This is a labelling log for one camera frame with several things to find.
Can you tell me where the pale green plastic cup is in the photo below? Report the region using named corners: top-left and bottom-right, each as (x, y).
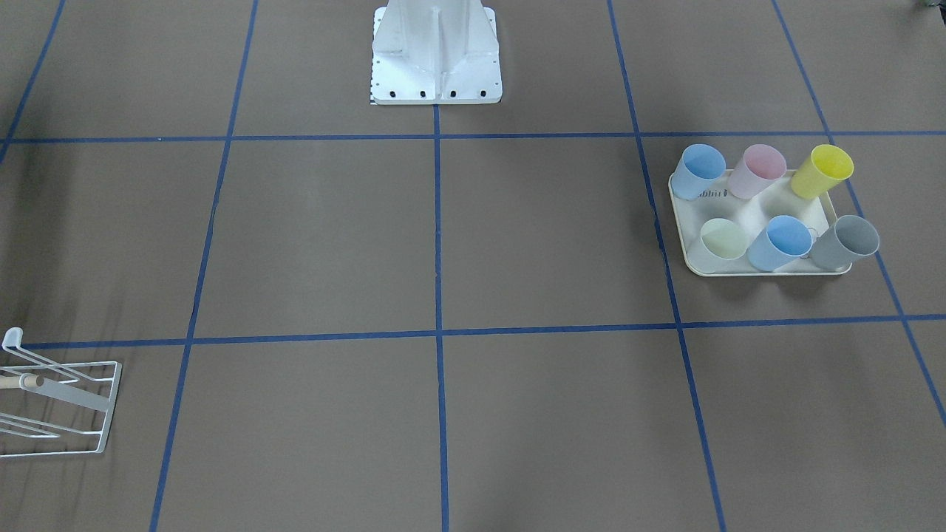
top-left (698, 218), bottom-right (750, 262)

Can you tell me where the blue cup front row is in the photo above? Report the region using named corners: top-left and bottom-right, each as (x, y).
top-left (746, 215), bottom-right (814, 272)

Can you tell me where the blue cup row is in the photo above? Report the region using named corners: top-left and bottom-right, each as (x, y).
top-left (670, 143), bottom-right (726, 201)
top-left (746, 215), bottom-right (814, 272)

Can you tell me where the grey plastic cup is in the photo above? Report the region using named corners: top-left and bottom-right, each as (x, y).
top-left (809, 215), bottom-right (879, 270)

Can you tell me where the blue cup back row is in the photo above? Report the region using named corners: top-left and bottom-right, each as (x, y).
top-left (670, 143), bottom-right (726, 201)

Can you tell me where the pink plastic cup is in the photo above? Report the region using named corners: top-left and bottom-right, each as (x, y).
top-left (727, 143), bottom-right (787, 200)

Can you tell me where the yellow plastic cup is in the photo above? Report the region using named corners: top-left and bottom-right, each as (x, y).
top-left (789, 144), bottom-right (854, 200)

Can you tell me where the cream rabbit tray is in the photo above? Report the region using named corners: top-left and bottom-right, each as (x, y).
top-left (669, 169), bottom-right (854, 277)

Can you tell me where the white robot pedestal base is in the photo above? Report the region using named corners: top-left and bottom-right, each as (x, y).
top-left (370, 1), bottom-right (503, 106)

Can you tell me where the white wire cup rack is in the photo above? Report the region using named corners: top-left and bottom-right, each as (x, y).
top-left (2, 327), bottom-right (123, 460)

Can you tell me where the wooden rack handle rod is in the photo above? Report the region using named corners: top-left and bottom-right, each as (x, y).
top-left (0, 374), bottom-right (45, 391)

